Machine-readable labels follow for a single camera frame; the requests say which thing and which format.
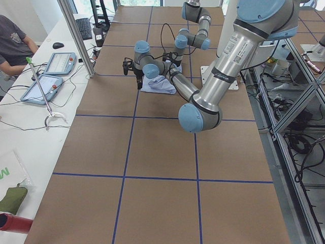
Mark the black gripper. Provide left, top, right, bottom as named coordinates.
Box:
left=162, top=52, right=183, bottom=68
left=122, top=57, right=144, bottom=89

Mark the blue striped button shirt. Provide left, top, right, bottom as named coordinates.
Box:
left=141, top=64, right=176, bottom=95

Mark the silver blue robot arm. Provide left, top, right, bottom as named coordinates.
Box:
left=162, top=1, right=211, bottom=67
left=123, top=1, right=300, bottom=133

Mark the black keyboard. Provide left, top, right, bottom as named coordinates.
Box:
left=75, top=18, right=92, bottom=40

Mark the far blue teach pendant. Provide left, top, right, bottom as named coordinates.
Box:
left=43, top=52, right=76, bottom=75

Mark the blue teach pendant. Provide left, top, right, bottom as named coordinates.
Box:
left=20, top=74, right=64, bottom=107
left=43, top=52, right=76, bottom=75

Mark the near blue teach pendant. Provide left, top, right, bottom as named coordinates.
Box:
left=20, top=74, right=64, bottom=107

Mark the black computer mouse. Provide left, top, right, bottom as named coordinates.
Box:
left=52, top=42, right=64, bottom=49

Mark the reacher grabber tool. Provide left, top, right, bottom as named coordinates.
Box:
left=26, top=57, right=67, bottom=131

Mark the seated person in grey shirt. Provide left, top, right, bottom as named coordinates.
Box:
left=1, top=15, right=39, bottom=76

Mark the green fabric pouch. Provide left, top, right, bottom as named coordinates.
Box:
left=1, top=185, right=28, bottom=215

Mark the red cylinder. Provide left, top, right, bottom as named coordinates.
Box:
left=1, top=213, right=33, bottom=234

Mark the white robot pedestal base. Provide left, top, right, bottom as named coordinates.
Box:
left=200, top=0, right=241, bottom=91

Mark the aluminium frame post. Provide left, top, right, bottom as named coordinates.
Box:
left=57, top=0, right=95, bottom=78

